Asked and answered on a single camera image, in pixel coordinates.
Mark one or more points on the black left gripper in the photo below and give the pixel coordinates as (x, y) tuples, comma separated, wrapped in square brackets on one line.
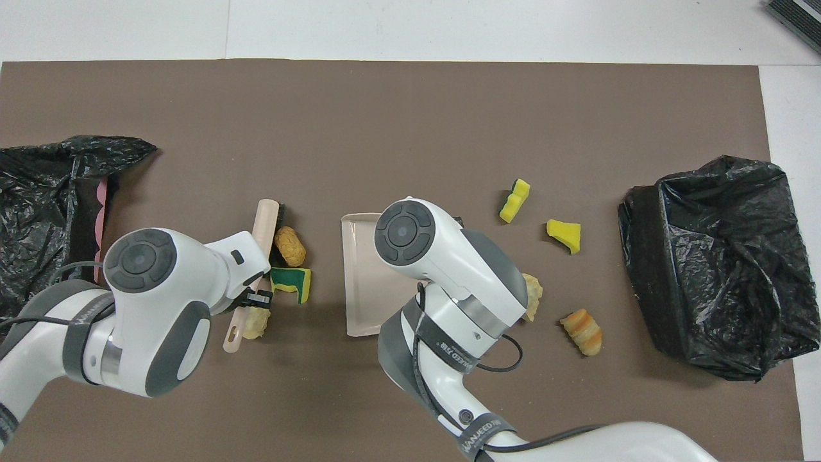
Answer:
[(260, 300)]

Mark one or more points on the pale round bread piece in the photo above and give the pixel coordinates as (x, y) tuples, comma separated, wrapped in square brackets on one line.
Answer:
[(256, 326)]

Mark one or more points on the brown peanut shaped bread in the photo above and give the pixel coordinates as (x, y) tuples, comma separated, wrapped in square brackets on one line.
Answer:
[(290, 246)]

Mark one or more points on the beige brush with black bristles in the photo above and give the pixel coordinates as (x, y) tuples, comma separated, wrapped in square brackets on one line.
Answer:
[(263, 221)]

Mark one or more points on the beige plastic dustpan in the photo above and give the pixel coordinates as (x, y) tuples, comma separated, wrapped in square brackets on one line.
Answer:
[(362, 282)]

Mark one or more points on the yellow sponge piece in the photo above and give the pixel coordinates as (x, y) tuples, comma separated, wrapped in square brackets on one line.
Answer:
[(566, 235)]

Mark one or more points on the orange striped croissant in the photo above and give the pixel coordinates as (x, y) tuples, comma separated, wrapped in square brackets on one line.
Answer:
[(582, 332)]

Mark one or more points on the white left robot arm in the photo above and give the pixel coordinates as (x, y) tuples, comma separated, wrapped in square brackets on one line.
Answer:
[(160, 289)]

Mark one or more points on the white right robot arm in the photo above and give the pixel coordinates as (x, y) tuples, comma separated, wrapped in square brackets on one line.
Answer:
[(449, 269)]

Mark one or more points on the black bag lined pink bin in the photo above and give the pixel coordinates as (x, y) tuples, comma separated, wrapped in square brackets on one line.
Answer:
[(45, 192)]

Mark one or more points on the brown table mat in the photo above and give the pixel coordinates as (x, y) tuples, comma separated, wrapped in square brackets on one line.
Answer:
[(410, 115)]

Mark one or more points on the dark grey ribbed object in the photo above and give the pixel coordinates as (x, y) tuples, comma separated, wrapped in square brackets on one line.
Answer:
[(798, 16)]

